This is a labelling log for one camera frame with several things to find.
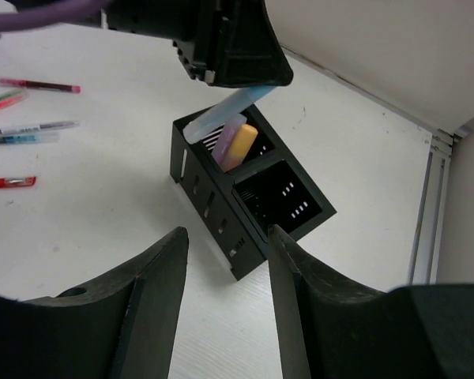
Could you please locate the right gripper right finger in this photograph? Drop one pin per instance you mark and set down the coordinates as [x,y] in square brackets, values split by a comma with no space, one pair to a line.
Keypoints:
[330,326]

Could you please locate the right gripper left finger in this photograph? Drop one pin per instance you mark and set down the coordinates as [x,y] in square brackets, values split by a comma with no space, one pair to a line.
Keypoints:
[121,324]

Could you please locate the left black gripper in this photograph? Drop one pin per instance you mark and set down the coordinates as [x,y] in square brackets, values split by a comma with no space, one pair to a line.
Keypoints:
[232,44]

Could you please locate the orange yellow eraser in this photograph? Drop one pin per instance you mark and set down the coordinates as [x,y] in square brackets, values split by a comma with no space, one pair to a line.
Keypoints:
[234,143]

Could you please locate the black two-compartment organizer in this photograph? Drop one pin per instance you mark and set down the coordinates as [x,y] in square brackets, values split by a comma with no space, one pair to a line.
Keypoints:
[237,207]

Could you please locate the maroon pen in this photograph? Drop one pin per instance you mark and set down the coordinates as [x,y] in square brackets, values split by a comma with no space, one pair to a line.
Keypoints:
[11,82]

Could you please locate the red gel pen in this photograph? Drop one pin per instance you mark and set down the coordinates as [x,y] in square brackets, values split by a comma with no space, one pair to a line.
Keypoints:
[9,183]

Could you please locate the clear dark-ink pen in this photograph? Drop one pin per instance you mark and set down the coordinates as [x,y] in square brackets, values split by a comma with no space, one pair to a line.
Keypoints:
[38,128]

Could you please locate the blue pen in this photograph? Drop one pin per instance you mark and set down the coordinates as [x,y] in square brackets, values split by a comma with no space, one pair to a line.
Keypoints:
[30,138]

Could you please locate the pink red pen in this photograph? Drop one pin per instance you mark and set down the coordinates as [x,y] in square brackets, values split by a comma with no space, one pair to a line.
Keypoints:
[11,101]

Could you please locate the aluminium rail right side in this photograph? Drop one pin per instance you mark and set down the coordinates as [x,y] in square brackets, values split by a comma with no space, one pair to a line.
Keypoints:
[426,244]

